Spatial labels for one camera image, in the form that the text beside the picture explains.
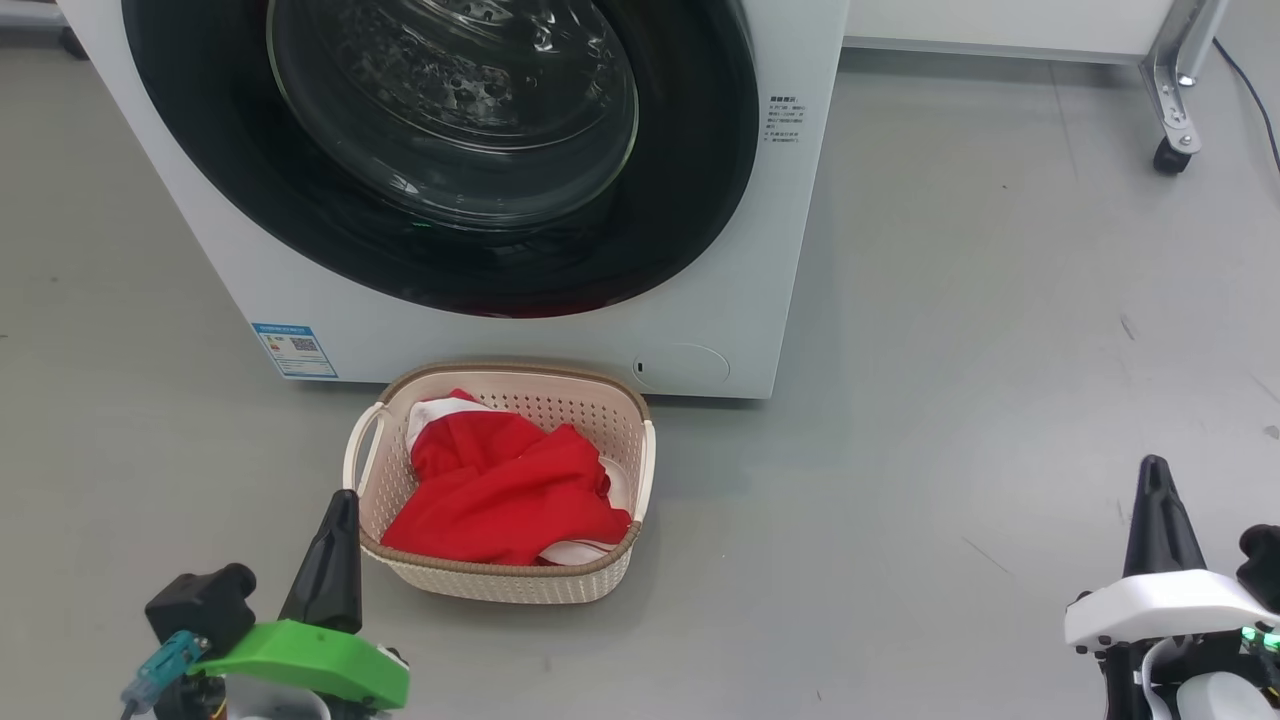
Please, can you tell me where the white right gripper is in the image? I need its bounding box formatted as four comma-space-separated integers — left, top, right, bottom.
1065, 455, 1271, 651

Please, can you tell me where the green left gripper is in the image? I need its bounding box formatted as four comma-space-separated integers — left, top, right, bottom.
190, 490, 411, 711

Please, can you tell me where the round black glass washer door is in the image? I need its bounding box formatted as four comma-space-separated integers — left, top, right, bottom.
120, 0, 761, 321

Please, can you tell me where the cream perforated laundry basket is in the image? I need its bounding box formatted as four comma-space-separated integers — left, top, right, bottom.
342, 360, 658, 606

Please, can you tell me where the white front-load washing machine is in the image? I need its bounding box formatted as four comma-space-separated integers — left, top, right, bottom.
55, 0, 851, 401

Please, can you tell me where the blue energy label sticker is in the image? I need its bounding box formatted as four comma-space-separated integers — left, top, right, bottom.
250, 322, 339, 381

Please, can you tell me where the round white filter cover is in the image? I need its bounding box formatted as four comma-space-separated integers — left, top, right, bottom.
632, 343, 731, 393

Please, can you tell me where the grey metal stand leg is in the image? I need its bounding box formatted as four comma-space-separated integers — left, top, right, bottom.
1140, 0, 1231, 146
0, 0, 66, 31

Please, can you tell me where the white partition panel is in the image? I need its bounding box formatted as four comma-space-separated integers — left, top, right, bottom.
845, 0, 1176, 66

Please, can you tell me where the teal cable connector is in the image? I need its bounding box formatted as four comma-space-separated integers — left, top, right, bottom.
122, 630, 211, 713

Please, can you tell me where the black floor cable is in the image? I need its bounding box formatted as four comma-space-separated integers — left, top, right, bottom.
1212, 38, 1280, 171

